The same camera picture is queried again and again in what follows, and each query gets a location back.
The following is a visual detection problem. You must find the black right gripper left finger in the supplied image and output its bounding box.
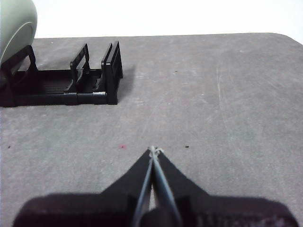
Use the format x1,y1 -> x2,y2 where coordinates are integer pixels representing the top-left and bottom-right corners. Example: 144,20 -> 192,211
12,146 -> 154,227

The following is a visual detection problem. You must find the black plastic plate rack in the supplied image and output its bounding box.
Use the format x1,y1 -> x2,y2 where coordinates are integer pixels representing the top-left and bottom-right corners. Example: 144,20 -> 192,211
0,41 -> 125,108

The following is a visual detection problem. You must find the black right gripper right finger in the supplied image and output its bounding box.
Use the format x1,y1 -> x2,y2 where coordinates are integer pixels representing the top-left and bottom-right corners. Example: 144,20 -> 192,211
153,147 -> 299,227

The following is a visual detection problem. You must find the pale green round plate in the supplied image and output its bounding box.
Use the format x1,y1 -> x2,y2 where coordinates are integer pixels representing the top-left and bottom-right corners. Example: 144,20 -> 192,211
0,0 -> 38,64

